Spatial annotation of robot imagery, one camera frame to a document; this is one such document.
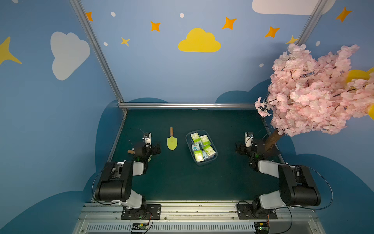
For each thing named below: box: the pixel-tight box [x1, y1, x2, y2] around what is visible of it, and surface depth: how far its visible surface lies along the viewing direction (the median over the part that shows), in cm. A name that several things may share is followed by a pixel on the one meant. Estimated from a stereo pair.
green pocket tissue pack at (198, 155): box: [193, 149, 205, 162], surface depth 93 cm
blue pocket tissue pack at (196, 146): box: [191, 143, 201, 151], surface depth 100 cm
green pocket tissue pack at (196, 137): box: [189, 132, 202, 144], surface depth 101 cm
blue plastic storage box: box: [185, 129, 219, 166], surface depth 98 cm
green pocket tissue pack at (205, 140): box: [199, 134, 211, 147], surface depth 99 cm
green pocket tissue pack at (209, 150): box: [203, 144, 216, 157], surface depth 94 cm
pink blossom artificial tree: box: [254, 43, 374, 151], surface depth 62 cm
